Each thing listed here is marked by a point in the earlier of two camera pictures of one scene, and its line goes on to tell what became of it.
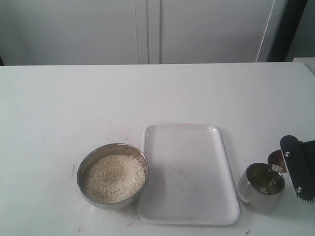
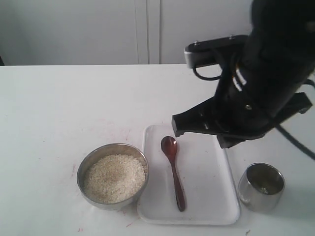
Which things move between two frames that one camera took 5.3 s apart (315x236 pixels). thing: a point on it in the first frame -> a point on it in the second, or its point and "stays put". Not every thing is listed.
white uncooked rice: (113, 178) stays put
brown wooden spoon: (275, 159) -> (169, 145)
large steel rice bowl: (112, 176) stays put
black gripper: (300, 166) -> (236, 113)
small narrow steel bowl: (261, 188) stays put
